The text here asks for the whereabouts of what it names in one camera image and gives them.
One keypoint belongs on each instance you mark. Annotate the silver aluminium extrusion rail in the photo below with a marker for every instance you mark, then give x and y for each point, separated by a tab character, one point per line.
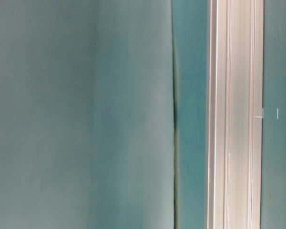
234	114

